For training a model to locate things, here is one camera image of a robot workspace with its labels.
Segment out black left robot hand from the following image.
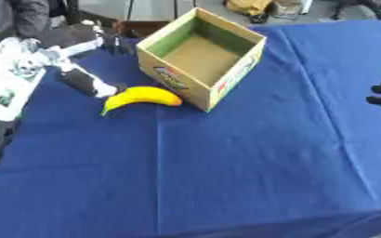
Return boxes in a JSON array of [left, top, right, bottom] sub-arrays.
[[35, 20, 138, 99]]

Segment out tan cardboard box green inside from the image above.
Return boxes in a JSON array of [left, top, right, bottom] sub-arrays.
[[135, 7, 269, 112]]

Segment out yellow toy banana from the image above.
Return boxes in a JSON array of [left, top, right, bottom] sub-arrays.
[[99, 86, 186, 117]]

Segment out brown wooden chair seat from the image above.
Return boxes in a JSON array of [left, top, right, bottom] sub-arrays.
[[111, 20, 173, 39]]

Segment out black chair base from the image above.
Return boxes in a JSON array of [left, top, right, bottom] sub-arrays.
[[330, 0, 381, 20]]

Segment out person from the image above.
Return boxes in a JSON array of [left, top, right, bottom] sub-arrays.
[[0, 0, 54, 39]]

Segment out black tripod legs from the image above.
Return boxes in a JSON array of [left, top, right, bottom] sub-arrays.
[[124, 0, 199, 21]]

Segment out tan bag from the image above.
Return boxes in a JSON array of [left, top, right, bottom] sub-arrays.
[[223, 0, 275, 17]]

